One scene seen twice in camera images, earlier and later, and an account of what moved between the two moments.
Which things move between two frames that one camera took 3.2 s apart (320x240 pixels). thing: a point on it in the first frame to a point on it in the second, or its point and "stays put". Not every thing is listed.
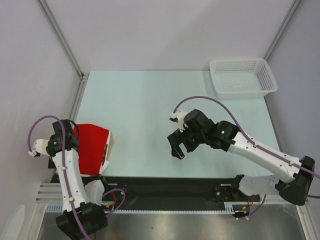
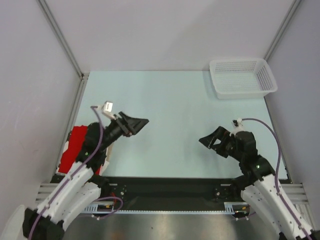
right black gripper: [175, 141] to [222, 134]
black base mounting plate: [172, 190] stays put
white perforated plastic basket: [241, 78] stays put
